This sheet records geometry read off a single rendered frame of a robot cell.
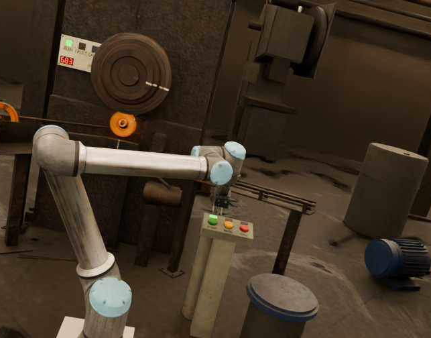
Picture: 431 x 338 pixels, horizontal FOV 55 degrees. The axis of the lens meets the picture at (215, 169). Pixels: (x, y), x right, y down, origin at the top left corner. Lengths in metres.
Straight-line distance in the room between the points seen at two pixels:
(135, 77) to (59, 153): 1.18
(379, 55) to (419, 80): 1.02
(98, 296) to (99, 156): 0.51
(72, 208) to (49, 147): 0.28
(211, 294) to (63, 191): 0.91
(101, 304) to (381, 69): 8.29
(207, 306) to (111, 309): 0.66
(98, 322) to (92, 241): 0.29
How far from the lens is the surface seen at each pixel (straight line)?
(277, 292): 1.89
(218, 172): 1.49
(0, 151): 2.48
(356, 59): 9.11
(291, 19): 6.69
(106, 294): 1.60
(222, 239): 1.95
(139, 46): 2.51
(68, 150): 1.37
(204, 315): 2.14
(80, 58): 2.76
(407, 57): 9.49
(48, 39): 5.38
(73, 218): 1.60
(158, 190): 2.50
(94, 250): 1.67
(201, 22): 2.67
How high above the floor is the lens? 1.31
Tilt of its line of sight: 14 degrees down
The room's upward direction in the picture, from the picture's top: 14 degrees clockwise
